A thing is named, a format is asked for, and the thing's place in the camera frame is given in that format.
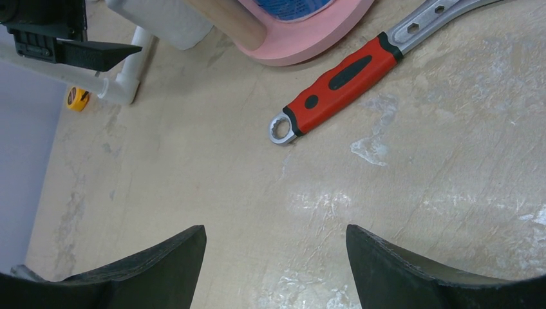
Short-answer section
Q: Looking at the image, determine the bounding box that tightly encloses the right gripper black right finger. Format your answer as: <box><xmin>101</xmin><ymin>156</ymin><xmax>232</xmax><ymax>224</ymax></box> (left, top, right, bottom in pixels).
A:
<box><xmin>346</xmin><ymin>225</ymin><xmax>545</xmax><ymax>308</ymax></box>

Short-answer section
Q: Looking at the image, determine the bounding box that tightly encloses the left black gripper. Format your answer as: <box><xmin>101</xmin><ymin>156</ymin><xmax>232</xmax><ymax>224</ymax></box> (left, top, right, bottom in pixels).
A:
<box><xmin>1</xmin><ymin>0</ymin><xmax>142</xmax><ymax>72</ymax></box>

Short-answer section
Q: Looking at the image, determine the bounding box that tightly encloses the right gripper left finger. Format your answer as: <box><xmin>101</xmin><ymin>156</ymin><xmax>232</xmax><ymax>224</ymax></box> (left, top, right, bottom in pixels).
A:
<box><xmin>1</xmin><ymin>225</ymin><xmax>207</xmax><ymax>308</ymax></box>

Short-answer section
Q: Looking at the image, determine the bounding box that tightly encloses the white roll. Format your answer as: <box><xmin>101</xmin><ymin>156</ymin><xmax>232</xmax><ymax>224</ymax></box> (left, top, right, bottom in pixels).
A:
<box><xmin>254</xmin><ymin>0</ymin><xmax>333</xmax><ymax>22</ymax></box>
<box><xmin>106</xmin><ymin>0</ymin><xmax>213</xmax><ymax>50</ymax></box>

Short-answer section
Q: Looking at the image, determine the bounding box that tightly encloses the pink three-tier shelf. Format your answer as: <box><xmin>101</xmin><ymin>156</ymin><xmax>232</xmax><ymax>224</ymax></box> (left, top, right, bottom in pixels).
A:
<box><xmin>188</xmin><ymin>1</ymin><xmax>373</xmax><ymax>66</ymax></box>

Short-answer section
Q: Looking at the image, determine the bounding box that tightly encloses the yellow tape measure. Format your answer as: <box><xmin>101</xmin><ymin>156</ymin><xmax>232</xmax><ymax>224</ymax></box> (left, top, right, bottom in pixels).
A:
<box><xmin>64</xmin><ymin>87</ymin><xmax>91</xmax><ymax>112</ymax></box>

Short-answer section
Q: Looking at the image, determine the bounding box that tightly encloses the white pvc pipe frame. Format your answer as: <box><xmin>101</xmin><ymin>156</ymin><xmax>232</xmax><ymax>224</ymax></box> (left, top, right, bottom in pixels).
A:
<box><xmin>1</xmin><ymin>26</ymin><xmax>155</xmax><ymax>106</ymax></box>

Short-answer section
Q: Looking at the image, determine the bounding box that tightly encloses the red handled adjustable wrench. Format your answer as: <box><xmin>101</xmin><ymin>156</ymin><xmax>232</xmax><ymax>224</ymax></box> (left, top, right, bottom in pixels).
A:
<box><xmin>268</xmin><ymin>0</ymin><xmax>494</xmax><ymax>145</ymax></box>

